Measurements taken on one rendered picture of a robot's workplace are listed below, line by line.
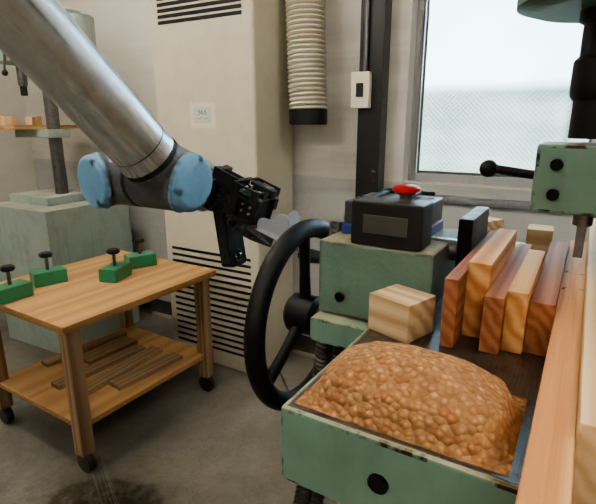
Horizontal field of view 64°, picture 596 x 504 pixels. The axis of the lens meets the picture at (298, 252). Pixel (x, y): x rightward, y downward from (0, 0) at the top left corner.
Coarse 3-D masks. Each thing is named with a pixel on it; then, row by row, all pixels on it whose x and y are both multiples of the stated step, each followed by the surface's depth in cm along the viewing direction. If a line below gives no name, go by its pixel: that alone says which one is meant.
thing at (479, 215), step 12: (468, 216) 50; (480, 216) 51; (468, 228) 49; (480, 228) 52; (444, 240) 54; (456, 240) 54; (468, 240) 49; (480, 240) 53; (456, 252) 50; (468, 252) 49; (456, 264) 50
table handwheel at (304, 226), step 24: (288, 240) 64; (264, 264) 62; (264, 288) 60; (264, 312) 60; (288, 312) 70; (312, 312) 69; (264, 336) 61; (288, 336) 69; (264, 360) 62; (264, 384) 63
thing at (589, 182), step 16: (544, 144) 48; (560, 144) 48; (576, 144) 47; (592, 144) 47; (544, 160) 48; (560, 160) 47; (576, 160) 47; (592, 160) 46; (544, 176) 49; (560, 176) 48; (576, 176) 47; (592, 176) 47; (544, 192) 49; (560, 192) 48; (576, 192) 48; (592, 192) 47; (544, 208) 49; (560, 208) 49; (576, 208) 48; (592, 208) 47; (576, 224) 51; (592, 224) 50
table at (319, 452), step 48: (336, 336) 55; (384, 336) 44; (432, 336) 44; (528, 384) 36; (288, 432) 33; (336, 432) 31; (528, 432) 30; (336, 480) 32; (384, 480) 30; (432, 480) 28; (480, 480) 27
